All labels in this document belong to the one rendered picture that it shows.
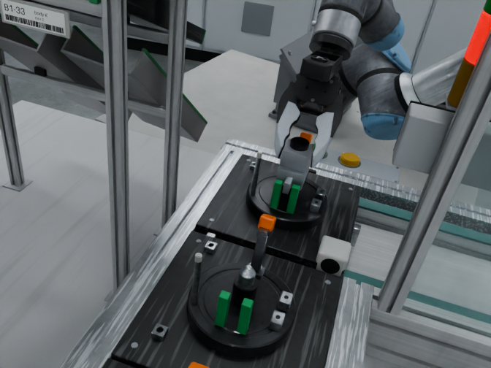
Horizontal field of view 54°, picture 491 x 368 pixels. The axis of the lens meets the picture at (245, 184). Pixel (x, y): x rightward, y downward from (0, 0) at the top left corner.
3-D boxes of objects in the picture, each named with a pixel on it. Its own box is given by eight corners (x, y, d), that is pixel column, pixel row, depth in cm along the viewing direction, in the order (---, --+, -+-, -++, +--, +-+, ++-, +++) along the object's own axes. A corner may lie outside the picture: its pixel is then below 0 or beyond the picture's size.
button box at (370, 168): (298, 164, 108) (303, 140, 105) (391, 190, 104) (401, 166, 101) (291, 180, 103) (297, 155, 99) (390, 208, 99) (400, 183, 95)
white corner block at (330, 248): (318, 252, 78) (323, 233, 75) (345, 261, 77) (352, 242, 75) (312, 271, 74) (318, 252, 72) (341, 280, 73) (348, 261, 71)
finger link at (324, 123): (329, 173, 82) (332, 120, 83) (330, 167, 76) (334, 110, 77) (310, 172, 82) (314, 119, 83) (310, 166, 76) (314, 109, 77)
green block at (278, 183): (271, 203, 80) (276, 178, 77) (278, 205, 80) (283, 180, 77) (269, 207, 79) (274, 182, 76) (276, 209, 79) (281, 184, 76)
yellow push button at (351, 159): (340, 158, 103) (342, 150, 101) (359, 163, 102) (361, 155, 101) (337, 167, 99) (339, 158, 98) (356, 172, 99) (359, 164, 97)
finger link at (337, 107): (340, 139, 78) (344, 87, 79) (341, 137, 76) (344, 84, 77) (311, 138, 78) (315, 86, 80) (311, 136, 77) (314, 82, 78)
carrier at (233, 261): (191, 239, 76) (196, 174, 69) (340, 287, 72) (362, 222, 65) (110, 364, 57) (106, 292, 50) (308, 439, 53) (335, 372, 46)
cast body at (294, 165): (283, 164, 84) (291, 128, 80) (308, 171, 83) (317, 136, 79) (271, 190, 77) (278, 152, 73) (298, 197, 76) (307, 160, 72)
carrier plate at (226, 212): (240, 161, 97) (242, 152, 95) (359, 195, 92) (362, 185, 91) (194, 234, 77) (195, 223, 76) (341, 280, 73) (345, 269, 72)
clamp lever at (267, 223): (250, 263, 67) (262, 212, 65) (263, 268, 67) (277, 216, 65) (243, 272, 64) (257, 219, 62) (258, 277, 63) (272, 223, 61)
